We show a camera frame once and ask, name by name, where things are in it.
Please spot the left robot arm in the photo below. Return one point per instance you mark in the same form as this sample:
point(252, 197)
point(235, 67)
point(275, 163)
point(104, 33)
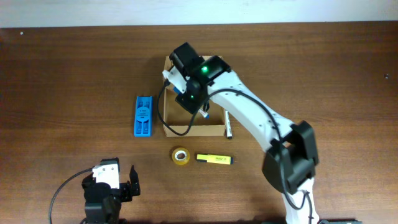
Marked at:
point(106, 212)

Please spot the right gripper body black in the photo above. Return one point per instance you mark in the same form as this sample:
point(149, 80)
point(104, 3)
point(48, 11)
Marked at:
point(190, 100)

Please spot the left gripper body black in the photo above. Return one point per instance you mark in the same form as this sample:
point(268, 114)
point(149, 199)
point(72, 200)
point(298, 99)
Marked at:
point(124, 195)

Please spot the open cardboard box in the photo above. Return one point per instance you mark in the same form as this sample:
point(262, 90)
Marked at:
point(178, 118)

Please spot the black whiteboard marker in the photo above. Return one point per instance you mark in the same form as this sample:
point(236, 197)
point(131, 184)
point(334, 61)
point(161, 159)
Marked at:
point(229, 134)

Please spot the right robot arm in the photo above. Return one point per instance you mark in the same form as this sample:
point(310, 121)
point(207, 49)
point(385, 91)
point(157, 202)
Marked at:
point(291, 154)

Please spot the blue whiteboard marker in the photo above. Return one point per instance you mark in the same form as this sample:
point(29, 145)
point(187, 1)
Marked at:
point(205, 114)

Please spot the yellow adhesive tape roll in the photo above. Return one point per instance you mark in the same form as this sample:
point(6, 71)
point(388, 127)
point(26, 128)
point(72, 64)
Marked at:
point(180, 156)

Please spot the yellow highlighter pen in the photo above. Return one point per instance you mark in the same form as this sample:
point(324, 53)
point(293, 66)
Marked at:
point(215, 159)

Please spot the blue plastic holder block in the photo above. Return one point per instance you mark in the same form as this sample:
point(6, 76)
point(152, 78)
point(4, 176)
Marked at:
point(143, 116)

